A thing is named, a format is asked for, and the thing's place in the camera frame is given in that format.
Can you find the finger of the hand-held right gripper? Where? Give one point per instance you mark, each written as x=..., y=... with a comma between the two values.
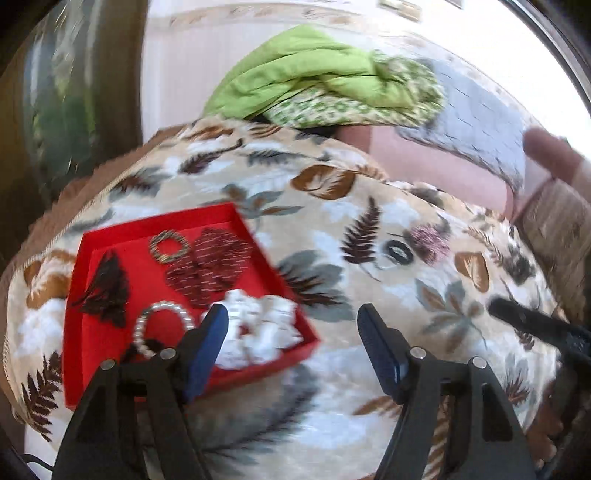
x=526, y=318

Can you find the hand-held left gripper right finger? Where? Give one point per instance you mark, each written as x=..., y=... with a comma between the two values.
x=381, y=346

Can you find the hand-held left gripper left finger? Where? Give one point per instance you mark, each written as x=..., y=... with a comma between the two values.
x=207, y=346

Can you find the white dotted scrunchie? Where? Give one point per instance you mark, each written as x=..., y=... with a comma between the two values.
x=263, y=327

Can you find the dark red dotted scrunchie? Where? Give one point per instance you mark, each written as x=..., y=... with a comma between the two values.
x=207, y=272

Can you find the grey black scrunchie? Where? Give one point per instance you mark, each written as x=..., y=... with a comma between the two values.
x=406, y=257

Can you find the black hair claw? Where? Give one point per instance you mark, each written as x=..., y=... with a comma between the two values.
x=108, y=290

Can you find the pink checked scrunchie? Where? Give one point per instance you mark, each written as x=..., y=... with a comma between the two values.
x=431, y=242

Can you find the red square box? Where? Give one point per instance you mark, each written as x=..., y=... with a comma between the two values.
x=134, y=249

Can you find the person's right hand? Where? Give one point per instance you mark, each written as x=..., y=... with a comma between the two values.
x=549, y=434

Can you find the leaf printed blanket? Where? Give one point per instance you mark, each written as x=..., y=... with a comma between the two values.
x=323, y=286

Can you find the striped floral cushion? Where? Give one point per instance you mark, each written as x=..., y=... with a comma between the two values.
x=558, y=230

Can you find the grey quilted pillow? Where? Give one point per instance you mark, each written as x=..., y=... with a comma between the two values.
x=475, y=115

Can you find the green quilt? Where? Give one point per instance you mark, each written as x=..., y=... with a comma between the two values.
x=300, y=78

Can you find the wooden stained glass door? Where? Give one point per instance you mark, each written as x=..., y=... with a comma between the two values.
x=69, y=92

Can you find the gold wall switch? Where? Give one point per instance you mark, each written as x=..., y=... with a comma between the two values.
x=409, y=10
x=390, y=2

